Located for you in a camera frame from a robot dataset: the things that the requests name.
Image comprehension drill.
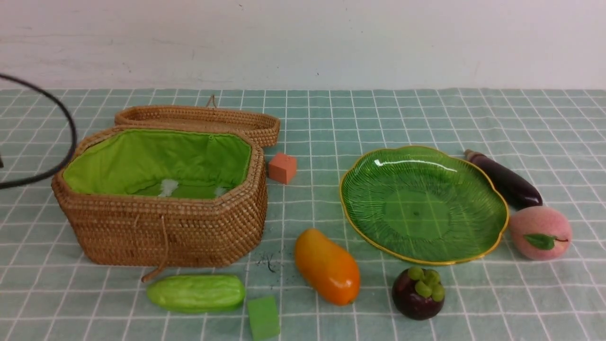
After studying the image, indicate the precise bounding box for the orange yellow plastic mango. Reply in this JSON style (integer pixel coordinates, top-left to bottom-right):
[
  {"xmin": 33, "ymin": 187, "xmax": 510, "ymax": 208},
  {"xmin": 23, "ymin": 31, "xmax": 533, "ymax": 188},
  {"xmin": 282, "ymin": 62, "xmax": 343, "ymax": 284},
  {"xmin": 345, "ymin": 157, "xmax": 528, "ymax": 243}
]
[{"xmin": 294, "ymin": 228, "xmax": 361, "ymax": 306}]

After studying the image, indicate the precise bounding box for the green plastic chayote gourd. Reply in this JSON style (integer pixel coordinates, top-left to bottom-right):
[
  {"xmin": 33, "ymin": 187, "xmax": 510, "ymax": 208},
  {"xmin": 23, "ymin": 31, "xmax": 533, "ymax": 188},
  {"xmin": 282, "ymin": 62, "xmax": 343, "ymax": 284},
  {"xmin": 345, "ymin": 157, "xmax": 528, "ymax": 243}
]
[{"xmin": 146, "ymin": 274, "xmax": 246, "ymax": 314}]

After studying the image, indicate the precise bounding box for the dark purple plastic mangosteen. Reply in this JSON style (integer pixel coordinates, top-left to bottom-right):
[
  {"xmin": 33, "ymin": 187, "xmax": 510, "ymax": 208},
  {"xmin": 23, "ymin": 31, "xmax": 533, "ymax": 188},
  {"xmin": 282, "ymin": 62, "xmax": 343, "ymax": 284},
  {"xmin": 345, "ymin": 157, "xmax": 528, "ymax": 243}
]
[{"xmin": 391, "ymin": 266, "xmax": 446, "ymax": 320}]

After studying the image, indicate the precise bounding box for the purple plastic eggplant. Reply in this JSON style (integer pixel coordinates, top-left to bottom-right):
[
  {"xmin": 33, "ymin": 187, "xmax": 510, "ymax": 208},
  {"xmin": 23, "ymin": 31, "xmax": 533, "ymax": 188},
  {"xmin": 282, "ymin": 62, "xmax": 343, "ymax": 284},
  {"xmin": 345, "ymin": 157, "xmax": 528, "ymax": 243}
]
[{"xmin": 464, "ymin": 149, "xmax": 543, "ymax": 211}]

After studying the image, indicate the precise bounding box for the pink plastic peach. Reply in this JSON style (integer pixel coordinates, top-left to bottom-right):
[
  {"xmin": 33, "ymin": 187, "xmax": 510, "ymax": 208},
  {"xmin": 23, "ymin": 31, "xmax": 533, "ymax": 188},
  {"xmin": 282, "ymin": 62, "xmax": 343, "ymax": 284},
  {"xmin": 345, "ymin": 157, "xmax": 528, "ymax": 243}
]
[{"xmin": 508, "ymin": 206, "xmax": 573, "ymax": 261}]

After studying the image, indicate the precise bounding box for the orange foam cube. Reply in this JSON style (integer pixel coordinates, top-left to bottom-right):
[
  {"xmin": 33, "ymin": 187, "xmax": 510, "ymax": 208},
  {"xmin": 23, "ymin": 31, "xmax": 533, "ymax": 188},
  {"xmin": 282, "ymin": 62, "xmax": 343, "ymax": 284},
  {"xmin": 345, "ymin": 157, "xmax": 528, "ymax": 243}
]
[{"xmin": 267, "ymin": 153, "xmax": 297, "ymax": 184}]

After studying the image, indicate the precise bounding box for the woven wicker basket lid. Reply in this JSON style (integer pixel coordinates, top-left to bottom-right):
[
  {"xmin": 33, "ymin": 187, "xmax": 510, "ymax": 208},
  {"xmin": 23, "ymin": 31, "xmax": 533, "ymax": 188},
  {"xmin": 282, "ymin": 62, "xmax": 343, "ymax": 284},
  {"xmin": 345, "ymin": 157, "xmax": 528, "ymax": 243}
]
[{"xmin": 114, "ymin": 95, "xmax": 281, "ymax": 147}]

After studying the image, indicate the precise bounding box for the green leaf-shaped glass plate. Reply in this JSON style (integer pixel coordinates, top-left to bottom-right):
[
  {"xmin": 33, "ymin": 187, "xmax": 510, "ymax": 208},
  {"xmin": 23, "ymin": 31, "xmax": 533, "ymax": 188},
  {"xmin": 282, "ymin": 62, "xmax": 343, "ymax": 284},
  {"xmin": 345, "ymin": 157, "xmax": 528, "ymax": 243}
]
[{"xmin": 339, "ymin": 145, "xmax": 509, "ymax": 266}]

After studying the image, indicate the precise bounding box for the woven wicker basket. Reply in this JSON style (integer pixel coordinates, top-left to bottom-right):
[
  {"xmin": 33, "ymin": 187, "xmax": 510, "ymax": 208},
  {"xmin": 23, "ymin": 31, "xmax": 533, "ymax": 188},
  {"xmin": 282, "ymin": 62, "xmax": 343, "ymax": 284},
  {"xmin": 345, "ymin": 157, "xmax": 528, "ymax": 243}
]
[{"xmin": 52, "ymin": 125, "xmax": 268, "ymax": 281}]

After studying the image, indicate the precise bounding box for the green foam cube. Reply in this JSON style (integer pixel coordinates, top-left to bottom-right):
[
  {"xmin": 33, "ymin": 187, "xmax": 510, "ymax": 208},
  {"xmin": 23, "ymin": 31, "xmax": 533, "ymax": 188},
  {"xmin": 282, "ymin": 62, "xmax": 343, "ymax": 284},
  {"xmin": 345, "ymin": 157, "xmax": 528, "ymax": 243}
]
[{"xmin": 247, "ymin": 295, "xmax": 281, "ymax": 341}]

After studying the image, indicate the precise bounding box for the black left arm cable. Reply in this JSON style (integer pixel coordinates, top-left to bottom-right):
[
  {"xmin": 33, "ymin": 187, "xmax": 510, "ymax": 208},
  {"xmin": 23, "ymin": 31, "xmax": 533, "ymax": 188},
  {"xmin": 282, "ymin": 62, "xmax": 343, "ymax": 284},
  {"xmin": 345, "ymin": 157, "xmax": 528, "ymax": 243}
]
[{"xmin": 0, "ymin": 73, "xmax": 78, "ymax": 190}]

